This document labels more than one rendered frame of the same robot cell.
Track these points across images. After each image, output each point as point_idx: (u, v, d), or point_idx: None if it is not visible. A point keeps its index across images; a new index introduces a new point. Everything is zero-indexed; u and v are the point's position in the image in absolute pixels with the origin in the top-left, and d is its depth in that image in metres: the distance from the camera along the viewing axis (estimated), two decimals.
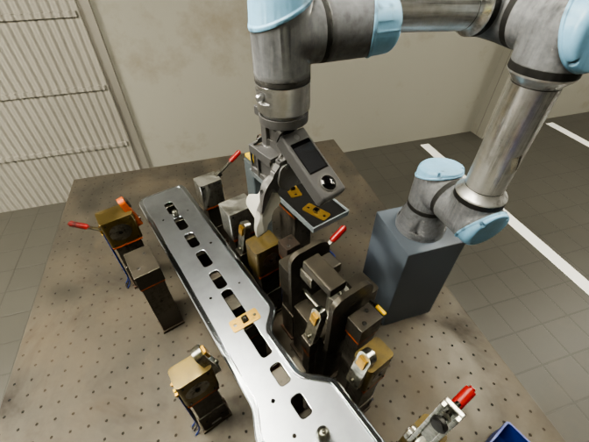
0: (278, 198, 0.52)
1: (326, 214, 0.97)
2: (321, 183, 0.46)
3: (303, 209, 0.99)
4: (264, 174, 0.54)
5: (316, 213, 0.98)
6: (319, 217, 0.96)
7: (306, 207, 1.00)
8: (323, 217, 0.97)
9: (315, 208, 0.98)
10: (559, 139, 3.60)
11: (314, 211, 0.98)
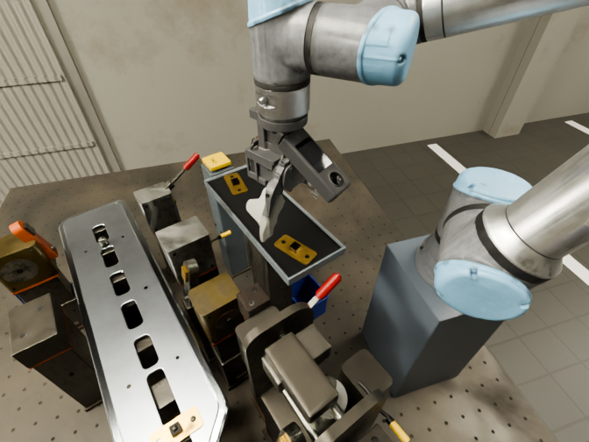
0: (282, 200, 0.52)
1: (310, 254, 0.63)
2: (330, 180, 0.46)
3: (275, 244, 0.65)
4: (263, 177, 0.53)
5: (294, 252, 0.63)
6: (299, 260, 0.62)
7: (280, 241, 0.65)
8: (307, 259, 0.62)
9: (293, 244, 0.64)
10: (581, 139, 3.26)
11: (291, 249, 0.63)
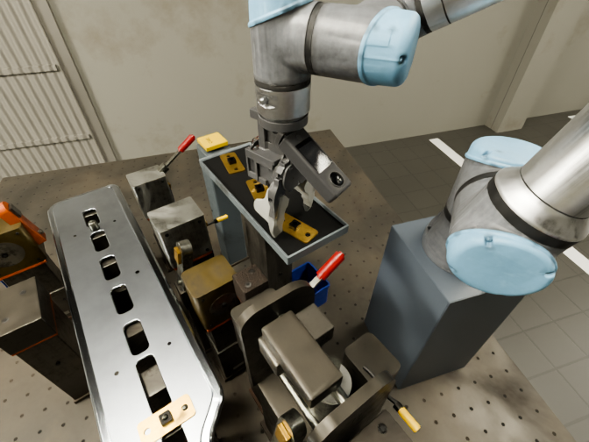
0: (286, 199, 0.53)
1: (311, 232, 0.59)
2: (330, 181, 0.46)
3: None
4: (263, 177, 0.53)
5: (294, 230, 0.59)
6: (299, 238, 0.58)
7: None
8: (307, 237, 0.58)
9: (292, 222, 0.60)
10: None
11: (291, 227, 0.59)
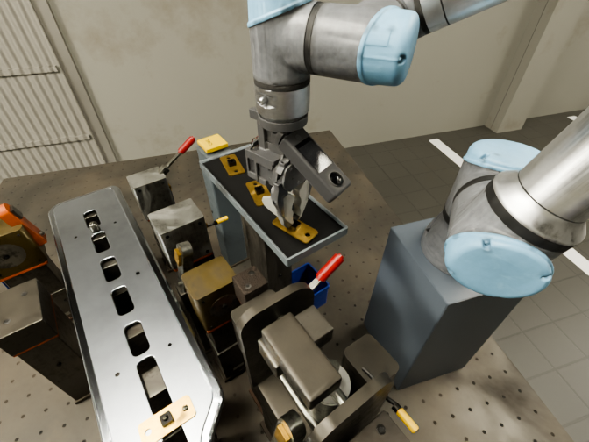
0: (291, 196, 0.53)
1: (311, 232, 0.59)
2: (330, 180, 0.46)
3: (273, 222, 0.61)
4: (263, 177, 0.53)
5: (294, 230, 0.59)
6: (299, 238, 0.58)
7: (278, 219, 0.61)
8: (307, 237, 0.58)
9: (292, 221, 0.60)
10: None
11: (291, 227, 0.59)
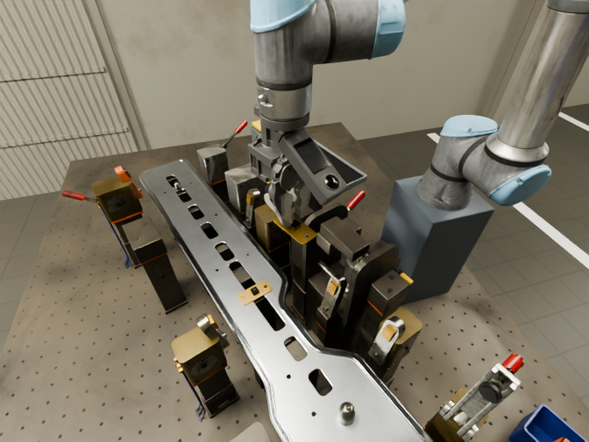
0: (289, 196, 0.53)
1: (309, 234, 0.59)
2: (325, 182, 0.46)
3: (274, 220, 0.61)
4: (264, 174, 0.53)
5: (294, 230, 0.59)
6: (296, 238, 0.58)
7: None
8: (304, 238, 0.58)
9: (293, 221, 0.60)
10: (569, 128, 3.53)
11: (290, 227, 0.59)
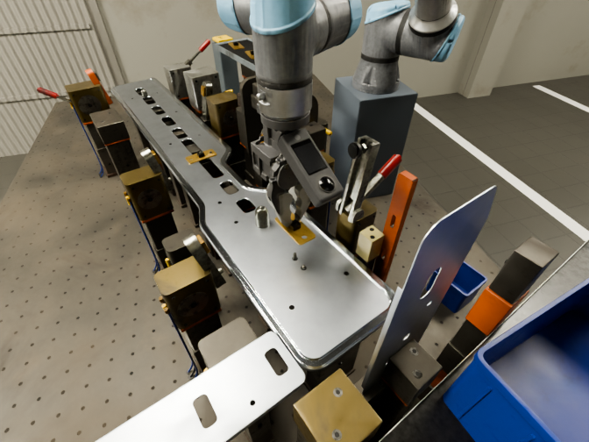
0: (288, 196, 0.53)
1: (308, 235, 0.58)
2: (319, 184, 0.45)
3: (276, 218, 0.62)
4: (265, 173, 0.54)
5: (293, 230, 0.59)
6: (294, 238, 0.58)
7: None
8: (302, 238, 0.58)
9: (293, 221, 0.60)
10: (545, 98, 3.64)
11: (290, 226, 0.59)
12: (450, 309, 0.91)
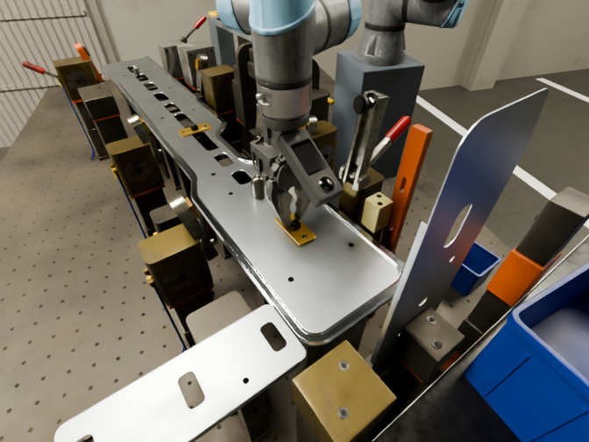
0: (288, 196, 0.53)
1: (308, 235, 0.58)
2: (319, 184, 0.45)
3: (276, 218, 0.62)
4: (265, 173, 0.54)
5: (293, 230, 0.59)
6: (294, 238, 0.58)
7: None
8: (302, 238, 0.58)
9: (293, 221, 0.60)
10: (549, 91, 3.58)
11: (290, 226, 0.59)
12: (459, 291, 0.86)
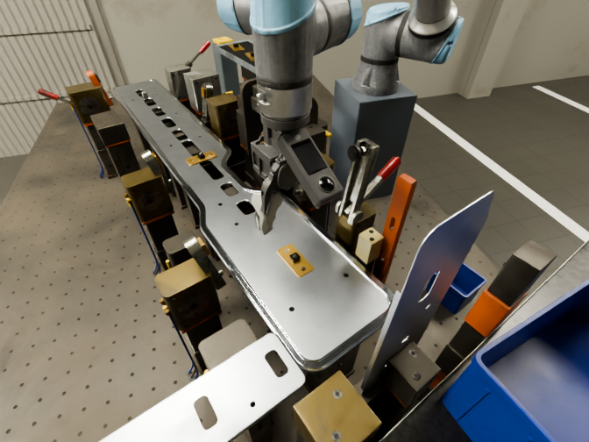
0: (280, 197, 0.53)
1: (307, 267, 0.65)
2: (319, 184, 0.45)
3: (278, 251, 0.68)
4: (265, 173, 0.54)
5: (293, 262, 0.65)
6: (294, 270, 0.64)
7: (283, 249, 0.68)
8: (301, 271, 0.64)
9: (293, 253, 0.66)
10: (544, 99, 3.65)
11: (291, 259, 0.66)
12: (449, 310, 0.92)
